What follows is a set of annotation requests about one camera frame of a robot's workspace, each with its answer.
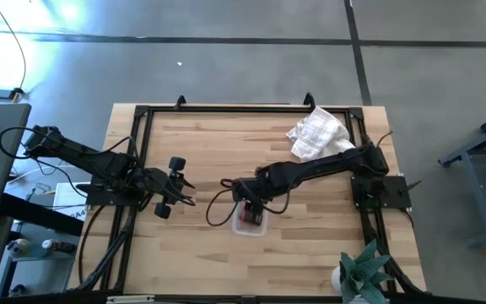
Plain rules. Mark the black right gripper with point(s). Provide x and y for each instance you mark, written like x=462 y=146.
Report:
x=249 y=190

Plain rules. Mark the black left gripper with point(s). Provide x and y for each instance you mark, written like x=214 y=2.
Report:
x=158 y=181

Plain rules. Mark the clear plastic tupperware container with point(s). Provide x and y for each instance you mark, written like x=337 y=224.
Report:
x=243 y=230

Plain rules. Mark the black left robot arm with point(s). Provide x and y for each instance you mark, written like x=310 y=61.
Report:
x=82 y=154

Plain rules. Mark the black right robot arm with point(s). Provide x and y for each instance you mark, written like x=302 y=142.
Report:
x=310 y=169

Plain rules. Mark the white checked dish towel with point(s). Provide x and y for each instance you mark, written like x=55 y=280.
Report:
x=316 y=135

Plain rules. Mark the white plant pot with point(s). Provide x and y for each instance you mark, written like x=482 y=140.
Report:
x=335 y=279

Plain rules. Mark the white paper box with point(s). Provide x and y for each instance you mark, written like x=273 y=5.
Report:
x=68 y=204

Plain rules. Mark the white label strip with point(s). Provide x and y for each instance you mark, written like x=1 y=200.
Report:
x=129 y=299

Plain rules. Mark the green artificial plant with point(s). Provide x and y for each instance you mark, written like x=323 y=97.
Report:
x=363 y=274

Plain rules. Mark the dark bottle white cap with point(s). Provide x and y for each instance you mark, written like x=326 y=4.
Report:
x=59 y=246

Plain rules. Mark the black desk beam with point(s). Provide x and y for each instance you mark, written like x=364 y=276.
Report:
x=40 y=215

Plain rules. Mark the blue grey metal table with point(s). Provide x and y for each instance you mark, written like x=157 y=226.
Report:
x=479 y=148

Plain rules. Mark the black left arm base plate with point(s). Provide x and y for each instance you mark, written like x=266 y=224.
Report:
x=99 y=198

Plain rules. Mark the black frame clamp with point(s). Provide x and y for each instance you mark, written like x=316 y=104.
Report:
x=180 y=101
x=309 y=99

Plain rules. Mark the black metal table frame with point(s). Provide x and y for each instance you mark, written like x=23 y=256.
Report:
x=247 y=109

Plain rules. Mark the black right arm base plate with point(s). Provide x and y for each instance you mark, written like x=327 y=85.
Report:
x=384 y=192

